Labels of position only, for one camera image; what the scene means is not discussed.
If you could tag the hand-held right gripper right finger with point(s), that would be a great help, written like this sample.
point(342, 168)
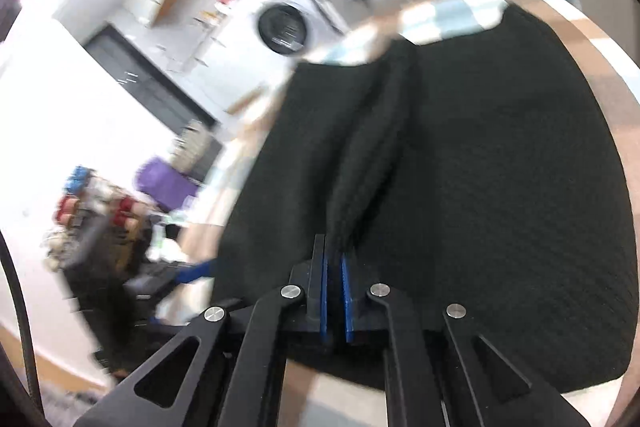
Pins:
point(346, 297)

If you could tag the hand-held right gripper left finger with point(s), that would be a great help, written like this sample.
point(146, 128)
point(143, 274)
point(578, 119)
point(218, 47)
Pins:
point(323, 292)

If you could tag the white washing machine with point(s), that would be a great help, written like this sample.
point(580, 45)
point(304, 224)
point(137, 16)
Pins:
point(285, 24)

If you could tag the black t-shirt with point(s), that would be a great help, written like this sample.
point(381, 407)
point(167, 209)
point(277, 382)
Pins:
point(475, 167)

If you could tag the blue shoes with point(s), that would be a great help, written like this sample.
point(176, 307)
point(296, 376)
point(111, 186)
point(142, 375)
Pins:
point(80, 179)

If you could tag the shoe rack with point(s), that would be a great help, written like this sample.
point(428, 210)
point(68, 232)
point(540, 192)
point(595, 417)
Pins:
point(95, 217)

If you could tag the purple bag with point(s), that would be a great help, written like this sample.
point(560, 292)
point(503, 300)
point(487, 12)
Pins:
point(165, 184)

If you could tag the woven laundry basket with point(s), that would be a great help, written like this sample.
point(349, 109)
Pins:
point(195, 152)

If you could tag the red shoes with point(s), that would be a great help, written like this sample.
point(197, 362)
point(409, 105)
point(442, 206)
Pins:
point(125, 209)

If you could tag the dark door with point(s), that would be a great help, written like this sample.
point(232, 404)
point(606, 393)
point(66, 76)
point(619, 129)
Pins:
point(150, 79)

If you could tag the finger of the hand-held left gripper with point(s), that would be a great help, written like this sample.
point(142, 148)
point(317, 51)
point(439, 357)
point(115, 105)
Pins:
point(197, 272)

